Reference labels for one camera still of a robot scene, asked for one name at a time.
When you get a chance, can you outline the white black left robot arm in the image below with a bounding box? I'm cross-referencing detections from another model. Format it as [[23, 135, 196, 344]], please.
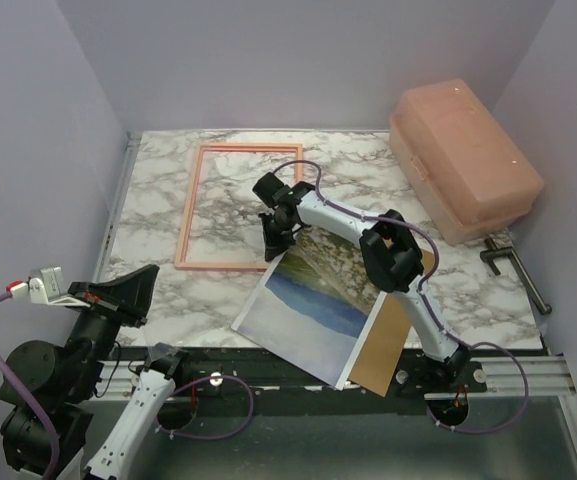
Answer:
[[0, 264, 190, 479]]

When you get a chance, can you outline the translucent pink plastic box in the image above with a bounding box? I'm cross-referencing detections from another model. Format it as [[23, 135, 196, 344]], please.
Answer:
[[389, 79, 544, 246]]

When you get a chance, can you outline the black metal table clamp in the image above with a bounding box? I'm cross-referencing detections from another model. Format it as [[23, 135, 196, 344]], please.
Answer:
[[479, 237, 553, 316]]

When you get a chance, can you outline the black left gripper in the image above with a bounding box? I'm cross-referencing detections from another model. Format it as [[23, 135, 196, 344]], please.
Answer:
[[65, 262, 160, 398]]

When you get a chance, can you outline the aluminium front rail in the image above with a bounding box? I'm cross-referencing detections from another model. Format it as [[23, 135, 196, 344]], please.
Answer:
[[96, 356, 576, 400]]

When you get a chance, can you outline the landscape photo print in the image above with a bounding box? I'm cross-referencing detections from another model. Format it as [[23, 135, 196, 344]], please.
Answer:
[[232, 227, 386, 389]]

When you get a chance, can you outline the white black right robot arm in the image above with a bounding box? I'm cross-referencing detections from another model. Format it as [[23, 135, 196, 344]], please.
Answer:
[[252, 173, 470, 392]]

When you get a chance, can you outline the brown cardboard backing board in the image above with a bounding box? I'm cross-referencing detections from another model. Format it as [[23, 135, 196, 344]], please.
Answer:
[[342, 251, 411, 397]]

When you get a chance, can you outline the pink wooden picture frame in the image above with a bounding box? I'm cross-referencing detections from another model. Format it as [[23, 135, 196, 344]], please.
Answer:
[[173, 143, 304, 272]]

